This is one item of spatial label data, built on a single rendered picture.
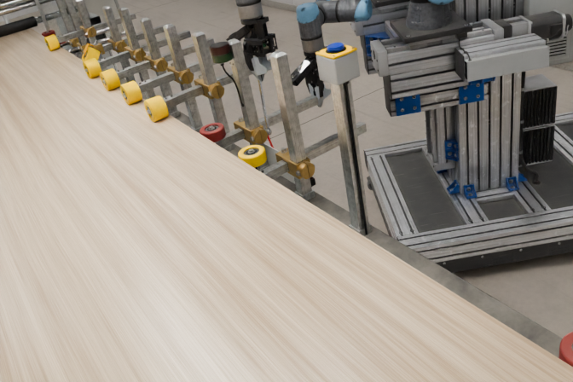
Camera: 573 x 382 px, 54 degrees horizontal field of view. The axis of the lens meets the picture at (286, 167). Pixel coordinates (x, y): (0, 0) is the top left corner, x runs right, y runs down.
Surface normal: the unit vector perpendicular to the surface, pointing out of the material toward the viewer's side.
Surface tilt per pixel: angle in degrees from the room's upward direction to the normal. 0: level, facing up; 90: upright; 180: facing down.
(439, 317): 0
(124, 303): 0
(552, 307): 0
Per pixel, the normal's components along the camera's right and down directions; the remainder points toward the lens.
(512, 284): -0.18, -0.85
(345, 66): 0.56, 0.32
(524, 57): 0.05, 0.49
